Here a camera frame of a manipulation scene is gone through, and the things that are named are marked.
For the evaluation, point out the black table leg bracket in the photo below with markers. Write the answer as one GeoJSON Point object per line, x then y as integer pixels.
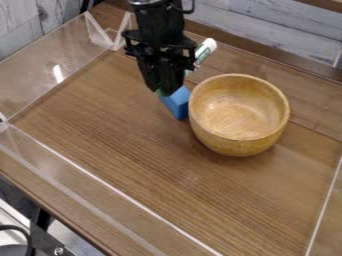
{"type": "Point", "coordinates": [46, 244]}

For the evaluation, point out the clear acrylic tray walls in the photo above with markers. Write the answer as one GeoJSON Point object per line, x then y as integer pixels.
{"type": "Point", "coordinates": [96, 151]}

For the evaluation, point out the green white marker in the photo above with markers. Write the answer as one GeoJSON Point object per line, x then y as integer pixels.
{"type": "Point", "coordinates": [202, 52]}

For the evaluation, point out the blue foam block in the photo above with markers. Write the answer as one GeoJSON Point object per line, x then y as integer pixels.
{"type": "Point", "coordinates": [177, 103]}

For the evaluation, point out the brown wooden bowl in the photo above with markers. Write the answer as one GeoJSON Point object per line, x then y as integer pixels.
{"type": "Point", "coordinates": [238, 114]}

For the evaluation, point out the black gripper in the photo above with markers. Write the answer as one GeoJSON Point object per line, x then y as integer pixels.
{"type": "Point", "coordinates": [158, 42]}

